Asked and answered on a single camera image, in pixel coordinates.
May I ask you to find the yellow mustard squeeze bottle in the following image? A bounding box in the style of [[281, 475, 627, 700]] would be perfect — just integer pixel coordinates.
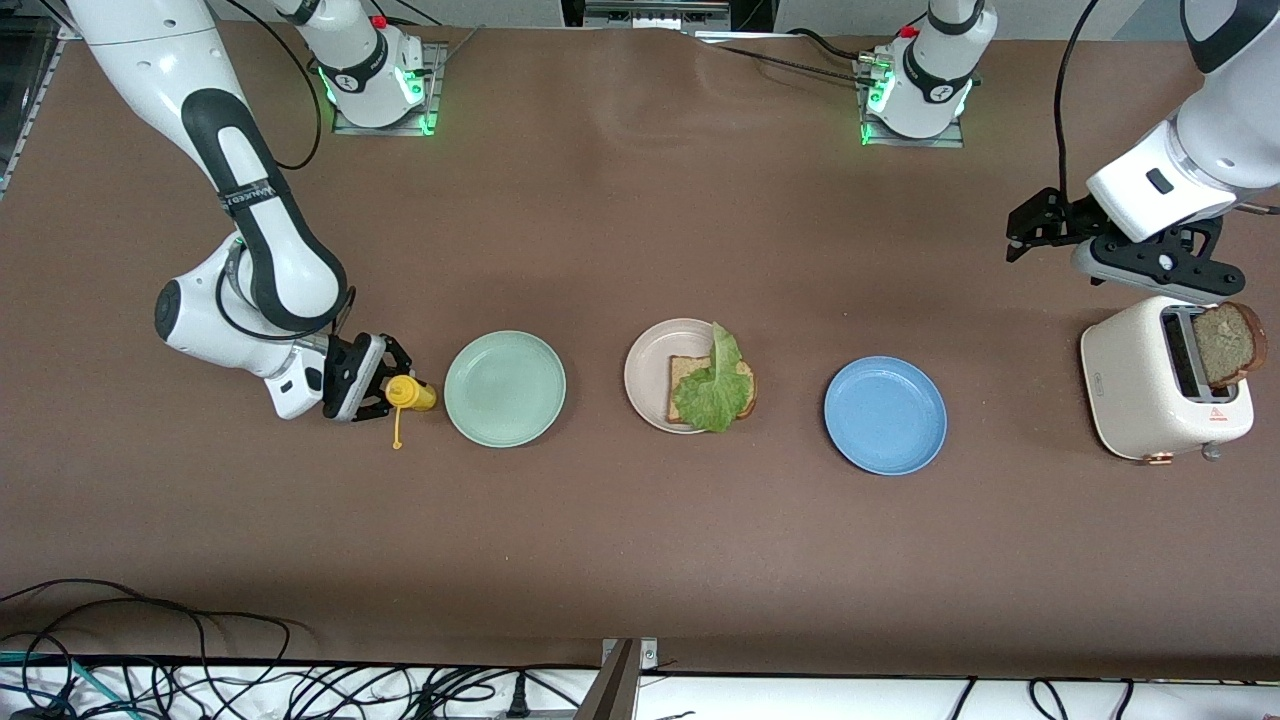
[[386, 375, 438, 450]]

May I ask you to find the brown bread slice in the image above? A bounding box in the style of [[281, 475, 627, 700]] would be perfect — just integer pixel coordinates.
[[667, 355, 758, 424], [1192, 302, 1269, 391]]

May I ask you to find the green lettuce leaf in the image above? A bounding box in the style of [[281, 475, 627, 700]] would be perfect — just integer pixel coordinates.
[[672, 321, 749, 434]]

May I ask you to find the pale green round plate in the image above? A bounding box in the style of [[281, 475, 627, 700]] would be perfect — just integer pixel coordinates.
[[443, 330, 567, 449]]

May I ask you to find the beige round plate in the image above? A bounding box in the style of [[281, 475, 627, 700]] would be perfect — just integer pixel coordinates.
[[623, 318, 746, 435]]

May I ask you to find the blue round plate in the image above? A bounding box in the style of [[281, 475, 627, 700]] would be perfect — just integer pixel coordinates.
[[824, 356, 948, 476]]

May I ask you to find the cream white toaster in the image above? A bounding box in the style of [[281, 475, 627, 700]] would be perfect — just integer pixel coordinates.
[[1080, 296, 1255, 465]]

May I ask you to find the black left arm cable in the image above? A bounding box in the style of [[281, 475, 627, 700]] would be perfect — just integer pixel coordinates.
[[1049, 0, 1103, 196]]

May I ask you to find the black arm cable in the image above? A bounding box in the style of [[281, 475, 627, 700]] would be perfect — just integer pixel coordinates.
[[215, 0, 356, 346], [1049, 0, 1103, 196]]

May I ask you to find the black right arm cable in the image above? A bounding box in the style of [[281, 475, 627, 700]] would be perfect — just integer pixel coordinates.
[[215, 0, 356, 346]]

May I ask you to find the long black looped cable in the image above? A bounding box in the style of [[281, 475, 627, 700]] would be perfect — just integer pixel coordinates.
[[0, 578, 316, 666]]

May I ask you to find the teal cable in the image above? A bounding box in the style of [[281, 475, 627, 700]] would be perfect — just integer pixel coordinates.
[[0, 650, 116, 720]]

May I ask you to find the grey metal bracket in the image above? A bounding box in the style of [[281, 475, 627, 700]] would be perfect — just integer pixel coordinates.
[[575, 637, 661, 720]]

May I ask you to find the black braided table cable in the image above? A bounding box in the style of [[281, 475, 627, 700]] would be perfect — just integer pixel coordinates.
[[690, 28, 881, 81]]

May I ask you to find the grey metal side frame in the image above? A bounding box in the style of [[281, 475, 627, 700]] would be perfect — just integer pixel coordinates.
[[0, 0, 101, 201]]

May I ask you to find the white cable shelf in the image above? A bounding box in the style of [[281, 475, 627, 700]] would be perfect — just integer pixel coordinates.
[[0, 660, 1280, 720]]

